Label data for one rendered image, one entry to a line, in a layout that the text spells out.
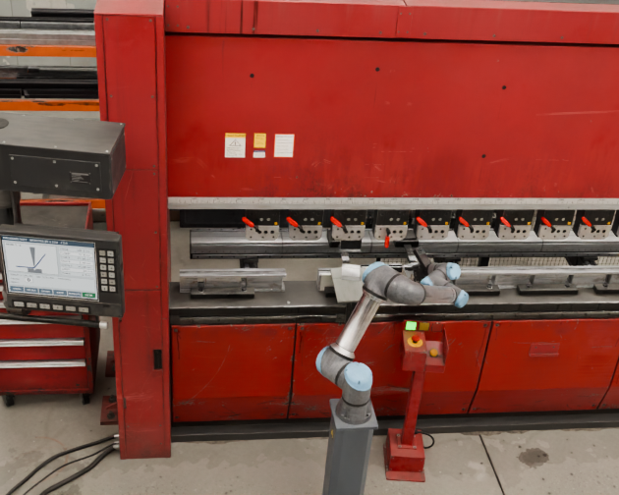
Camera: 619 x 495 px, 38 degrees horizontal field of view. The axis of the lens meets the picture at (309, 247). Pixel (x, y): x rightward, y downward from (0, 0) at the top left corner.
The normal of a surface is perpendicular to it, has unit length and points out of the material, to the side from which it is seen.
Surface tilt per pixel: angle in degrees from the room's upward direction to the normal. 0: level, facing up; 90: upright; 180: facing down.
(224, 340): 90
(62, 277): 90
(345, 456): 90
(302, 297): 0
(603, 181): 90
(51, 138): 1
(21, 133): 0
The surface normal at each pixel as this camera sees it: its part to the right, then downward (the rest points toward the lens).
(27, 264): -0.05, 0.55
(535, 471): 0.07, -0.84
